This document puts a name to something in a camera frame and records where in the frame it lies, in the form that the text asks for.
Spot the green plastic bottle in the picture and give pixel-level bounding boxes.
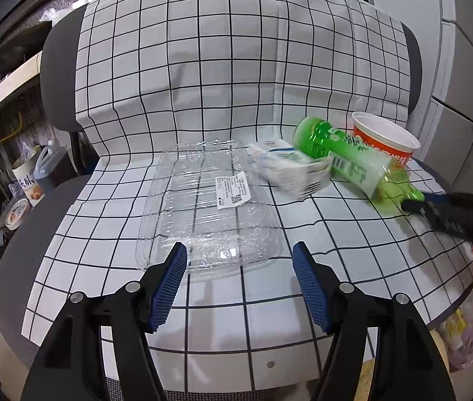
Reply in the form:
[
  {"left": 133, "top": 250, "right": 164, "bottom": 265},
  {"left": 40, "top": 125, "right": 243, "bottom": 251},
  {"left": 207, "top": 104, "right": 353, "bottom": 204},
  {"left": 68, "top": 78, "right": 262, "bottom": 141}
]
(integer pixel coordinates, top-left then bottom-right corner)
[{"left": 293, "top": 117, "right": 425, "bottom": 212}]

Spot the trash bin with pink bag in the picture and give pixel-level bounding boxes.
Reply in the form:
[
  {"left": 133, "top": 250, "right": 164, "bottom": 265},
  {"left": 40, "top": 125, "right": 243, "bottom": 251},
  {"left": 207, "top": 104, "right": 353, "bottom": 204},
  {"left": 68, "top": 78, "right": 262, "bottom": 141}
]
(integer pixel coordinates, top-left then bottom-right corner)
[{"left": 438, "top": 291, "right": 473, "bottom": 370}]

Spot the grey office chair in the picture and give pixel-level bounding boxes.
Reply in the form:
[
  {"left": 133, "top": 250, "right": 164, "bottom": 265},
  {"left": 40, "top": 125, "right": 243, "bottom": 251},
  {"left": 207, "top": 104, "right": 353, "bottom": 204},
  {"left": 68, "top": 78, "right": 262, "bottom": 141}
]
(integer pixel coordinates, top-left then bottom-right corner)
[{"left": 0, "top": 4, "right": 473, "bottom": 401}]

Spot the red white instant noodle cup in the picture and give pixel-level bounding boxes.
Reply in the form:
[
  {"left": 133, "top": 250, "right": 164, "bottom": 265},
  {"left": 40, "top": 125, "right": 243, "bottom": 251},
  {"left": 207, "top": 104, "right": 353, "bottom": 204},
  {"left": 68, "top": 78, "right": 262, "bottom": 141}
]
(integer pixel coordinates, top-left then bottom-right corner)
[{"left": 351, "top": 112, "right": 421, "bottom": 167}]

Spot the grey refrigerator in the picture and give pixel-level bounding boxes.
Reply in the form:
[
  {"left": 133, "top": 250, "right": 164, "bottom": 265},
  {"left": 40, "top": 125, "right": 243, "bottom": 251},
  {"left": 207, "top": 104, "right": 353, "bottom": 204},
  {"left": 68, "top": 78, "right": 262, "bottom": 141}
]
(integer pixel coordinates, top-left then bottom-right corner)
[{"left": 373, "top": 0, "right": 473, "bottom": 193}]

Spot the clear oil jug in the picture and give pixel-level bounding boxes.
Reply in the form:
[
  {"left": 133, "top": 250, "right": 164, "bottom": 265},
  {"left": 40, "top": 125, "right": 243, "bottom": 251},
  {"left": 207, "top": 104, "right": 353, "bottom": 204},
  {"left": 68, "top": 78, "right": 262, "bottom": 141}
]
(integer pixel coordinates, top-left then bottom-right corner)
[{"left": 34, "top": 139, "right": 77, "bottom": 194}]

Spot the white printed container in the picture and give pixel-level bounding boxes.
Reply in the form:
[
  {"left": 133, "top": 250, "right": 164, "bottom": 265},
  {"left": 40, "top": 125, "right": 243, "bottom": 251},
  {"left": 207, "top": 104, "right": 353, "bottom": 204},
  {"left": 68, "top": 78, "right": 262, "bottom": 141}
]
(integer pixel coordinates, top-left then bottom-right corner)
[{"left": 13, "top": 152, "right": 45, "bottom": 207}]

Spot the clear plastic food container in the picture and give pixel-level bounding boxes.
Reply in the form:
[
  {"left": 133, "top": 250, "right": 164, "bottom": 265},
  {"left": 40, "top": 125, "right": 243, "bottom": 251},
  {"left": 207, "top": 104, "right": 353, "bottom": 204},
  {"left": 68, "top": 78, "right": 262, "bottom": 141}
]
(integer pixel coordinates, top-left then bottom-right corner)
[{"left": 135, "top": 139, "right": 284, "bottom": 272}]

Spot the black white checkered cloth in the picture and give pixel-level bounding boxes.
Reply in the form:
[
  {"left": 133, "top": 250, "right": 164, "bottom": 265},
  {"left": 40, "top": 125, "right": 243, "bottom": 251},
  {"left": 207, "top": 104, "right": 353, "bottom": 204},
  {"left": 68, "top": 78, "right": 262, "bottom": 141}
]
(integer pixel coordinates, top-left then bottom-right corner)
[{"left": 21, "top": 0, "right": 473, "bottom": 393}]

